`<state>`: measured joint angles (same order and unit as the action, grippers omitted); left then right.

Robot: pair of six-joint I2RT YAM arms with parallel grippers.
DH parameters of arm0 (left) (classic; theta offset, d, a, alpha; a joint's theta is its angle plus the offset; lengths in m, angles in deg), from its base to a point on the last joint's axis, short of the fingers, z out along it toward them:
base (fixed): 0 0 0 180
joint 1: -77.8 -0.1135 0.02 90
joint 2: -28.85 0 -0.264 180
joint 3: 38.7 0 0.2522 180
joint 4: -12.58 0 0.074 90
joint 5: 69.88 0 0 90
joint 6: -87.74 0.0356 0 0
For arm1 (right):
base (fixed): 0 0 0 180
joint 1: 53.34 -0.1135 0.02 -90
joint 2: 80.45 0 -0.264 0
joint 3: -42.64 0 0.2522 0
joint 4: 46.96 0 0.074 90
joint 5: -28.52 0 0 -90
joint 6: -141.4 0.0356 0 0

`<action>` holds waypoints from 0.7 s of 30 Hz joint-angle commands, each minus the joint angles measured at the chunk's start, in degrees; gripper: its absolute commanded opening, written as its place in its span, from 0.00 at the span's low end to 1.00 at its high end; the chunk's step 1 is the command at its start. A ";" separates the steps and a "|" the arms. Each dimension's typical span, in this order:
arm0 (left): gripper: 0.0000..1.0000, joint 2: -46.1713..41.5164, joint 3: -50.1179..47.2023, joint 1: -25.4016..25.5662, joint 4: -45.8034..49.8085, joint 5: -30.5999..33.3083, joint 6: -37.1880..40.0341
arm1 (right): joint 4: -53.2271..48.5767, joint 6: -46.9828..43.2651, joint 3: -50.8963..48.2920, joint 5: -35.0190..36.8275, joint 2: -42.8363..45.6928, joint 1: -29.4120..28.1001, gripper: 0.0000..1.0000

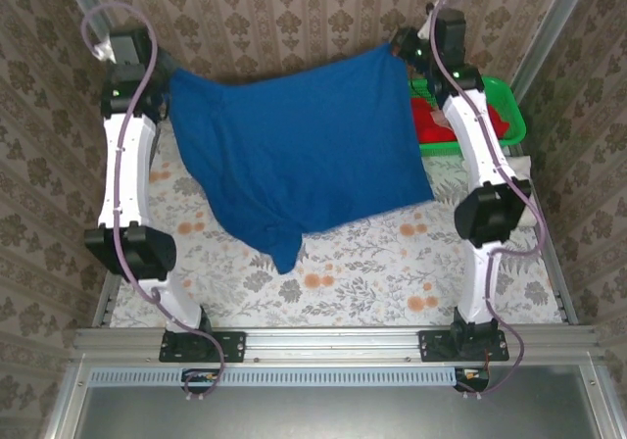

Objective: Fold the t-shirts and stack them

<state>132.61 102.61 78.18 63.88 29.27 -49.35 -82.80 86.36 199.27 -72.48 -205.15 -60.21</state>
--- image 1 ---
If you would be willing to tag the green plastic basket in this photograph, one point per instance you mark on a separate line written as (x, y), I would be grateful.
(512, 120)

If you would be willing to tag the blue printed t-shirt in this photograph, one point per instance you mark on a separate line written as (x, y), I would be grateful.
(294, 150)

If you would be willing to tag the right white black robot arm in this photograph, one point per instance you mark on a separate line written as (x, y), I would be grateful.
(465, 125)

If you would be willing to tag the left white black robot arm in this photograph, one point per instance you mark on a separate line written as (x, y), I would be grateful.
(137, 164)

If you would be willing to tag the red t-shirt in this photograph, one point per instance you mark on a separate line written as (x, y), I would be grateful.
(430, 128)

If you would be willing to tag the white folded t-shirt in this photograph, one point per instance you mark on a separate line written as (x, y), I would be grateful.
(528, 213)

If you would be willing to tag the grey metal panel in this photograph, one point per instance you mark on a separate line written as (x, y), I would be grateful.
(343, 414)

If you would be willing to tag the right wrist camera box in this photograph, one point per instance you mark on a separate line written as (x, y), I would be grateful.
(427, 20)

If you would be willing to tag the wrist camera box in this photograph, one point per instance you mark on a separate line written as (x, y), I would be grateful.
(105, 51)
(427, 20)

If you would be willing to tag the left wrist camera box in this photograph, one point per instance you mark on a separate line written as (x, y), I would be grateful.
(105, 51)

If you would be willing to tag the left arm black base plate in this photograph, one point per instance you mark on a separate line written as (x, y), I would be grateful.
(232, 346)

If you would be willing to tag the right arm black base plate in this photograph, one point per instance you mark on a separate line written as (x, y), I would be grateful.
(433, 348)

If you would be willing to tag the aluminium mounting rail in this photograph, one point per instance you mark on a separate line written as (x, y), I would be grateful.
(333, 343)

